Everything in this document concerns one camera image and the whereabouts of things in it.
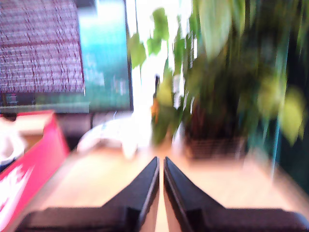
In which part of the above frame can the large black computer monitor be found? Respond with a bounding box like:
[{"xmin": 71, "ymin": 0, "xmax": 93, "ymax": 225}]
[{"xmin": 0, "ymin": 0, "xmax": 135, "ymax": 114}]

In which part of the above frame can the white game controller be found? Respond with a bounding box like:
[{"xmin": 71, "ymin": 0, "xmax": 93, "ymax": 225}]
[{"xmin": 77, "ymin": 117, "xmax": 139, "ymax": 159}]

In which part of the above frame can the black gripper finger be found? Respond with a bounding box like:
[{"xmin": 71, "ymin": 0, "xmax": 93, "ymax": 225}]
[
  {"xmin": 101, "ymin": 156, "xmax": 160, "ymax": 232},
  {"xmin": 163, "ymin": 156, "xmax": 225, "ymax": 232}
]

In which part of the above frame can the dark rectangular planter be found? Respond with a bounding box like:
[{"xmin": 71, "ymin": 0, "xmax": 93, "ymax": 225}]
[{"xmin": 184, "ymin": 135, "xmax": 247, "ymax": 160}]

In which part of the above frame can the green leafy houseplant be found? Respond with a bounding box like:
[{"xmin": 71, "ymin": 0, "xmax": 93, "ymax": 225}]
[{"xmin": 127, "ymin": 0, "xmax": 309, "ymax": 147}]

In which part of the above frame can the amber pump bottle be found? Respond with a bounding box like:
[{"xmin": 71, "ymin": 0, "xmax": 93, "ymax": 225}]
[{"xmin": 150, "ymin": 73, "xmax": 162, "ymax": 121}]

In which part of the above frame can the red cardboard shoebox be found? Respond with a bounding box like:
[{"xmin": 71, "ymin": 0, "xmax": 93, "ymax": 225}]
[{"xmin": 0, "ymin": 110, "xmax": 70, "ymax": 232}]

